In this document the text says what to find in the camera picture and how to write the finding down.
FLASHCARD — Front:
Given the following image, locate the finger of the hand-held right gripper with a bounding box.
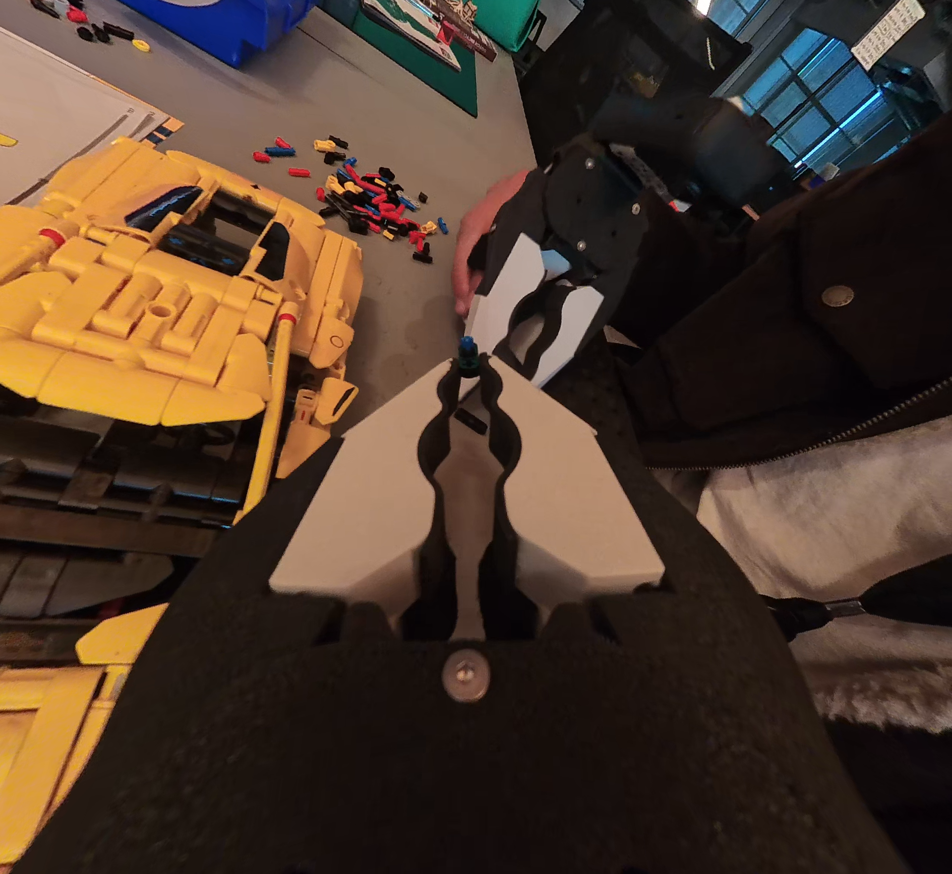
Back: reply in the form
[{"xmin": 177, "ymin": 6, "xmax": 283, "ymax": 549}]
[
  {"xmin": 512, "ymin": 282, "xmax": 605, "ymax": 389},
  {"xmin": 465, "ymin": 233, "xmax": 556, "ymax": 354}
]

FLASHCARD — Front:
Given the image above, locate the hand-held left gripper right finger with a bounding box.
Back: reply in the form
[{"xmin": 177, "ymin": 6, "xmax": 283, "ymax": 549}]
[{"xmin": 476, "ymin": 353, "xmax": 665, "ymax": 640}]

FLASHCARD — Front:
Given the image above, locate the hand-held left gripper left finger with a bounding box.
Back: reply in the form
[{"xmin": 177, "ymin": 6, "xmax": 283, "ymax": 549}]
[{"xmin": 270, "ymin": 359, "xmax": 464, "ymax": 640}]

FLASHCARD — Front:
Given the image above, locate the person's right forearm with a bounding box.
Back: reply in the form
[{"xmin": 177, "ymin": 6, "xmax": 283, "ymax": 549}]
[{"xmin": 617, "ymin": 197, "xmax": 819, "ymax": 369}]

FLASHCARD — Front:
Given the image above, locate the person's right hand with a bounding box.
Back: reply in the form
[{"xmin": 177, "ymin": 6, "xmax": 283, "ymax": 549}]
[{"xmin": 452, "ymin": 169, "xmax": 533, "ymax": 317}]

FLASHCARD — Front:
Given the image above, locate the cluster of red blue pieces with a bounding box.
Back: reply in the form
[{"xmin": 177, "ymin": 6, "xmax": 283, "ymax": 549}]
[{"xmin": 253, "ymin": 133, "xmax": 451, "ymax": 265}]

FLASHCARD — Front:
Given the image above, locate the dark green mat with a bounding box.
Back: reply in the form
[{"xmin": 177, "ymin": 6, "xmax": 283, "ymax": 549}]
[{"xmin": 320, "ymin": 0, "xmax": 478, "ymax": 118}]

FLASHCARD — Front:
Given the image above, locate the person's fleece-lined jacket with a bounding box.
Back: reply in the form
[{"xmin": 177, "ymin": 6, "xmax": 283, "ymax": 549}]
[{"xmin": 617, "ymin": 115, "xmax": 952, "ymax": 874}]

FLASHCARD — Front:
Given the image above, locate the small wooden model kit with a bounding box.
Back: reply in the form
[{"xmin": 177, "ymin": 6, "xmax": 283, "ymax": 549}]
[{"xmin": 356, "ymin": 0, "xmax": 498, "ymax": 71}]

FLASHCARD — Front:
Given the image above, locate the yellow toy car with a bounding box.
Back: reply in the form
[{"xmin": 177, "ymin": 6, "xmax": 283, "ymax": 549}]
[{"xmin": 0, "ymin": 137, "xmax": 365, "ymax": 868}]

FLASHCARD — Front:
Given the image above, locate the white paper sign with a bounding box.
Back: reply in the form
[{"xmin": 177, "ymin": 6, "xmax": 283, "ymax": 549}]
[{"xmin": 851, "ymin": 0, "xmax": 927, "ymax": 69}]

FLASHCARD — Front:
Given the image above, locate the instruction booklet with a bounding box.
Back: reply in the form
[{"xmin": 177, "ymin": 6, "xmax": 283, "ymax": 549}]
[{"xmin": 0, "ymin": 26, "xmax": 184, "ymax": 209}]

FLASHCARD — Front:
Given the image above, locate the cluster of small mixed pins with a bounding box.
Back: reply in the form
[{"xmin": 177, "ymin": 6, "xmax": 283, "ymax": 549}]
[{"xmin": 0, "ymin": 0, "xmax": 151, "ymax": 53}]

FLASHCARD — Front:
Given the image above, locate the paned glass wall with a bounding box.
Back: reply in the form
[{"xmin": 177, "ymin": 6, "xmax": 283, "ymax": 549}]
[{"xmin": 632, "ymin": 0, "xmax": 916, "ymax": 172}]

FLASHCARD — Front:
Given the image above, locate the black lanyard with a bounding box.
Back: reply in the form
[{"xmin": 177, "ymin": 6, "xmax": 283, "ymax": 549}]
[{"xmin": 759, "ymin": 562, "xmax": 952, "ymax": 638}]

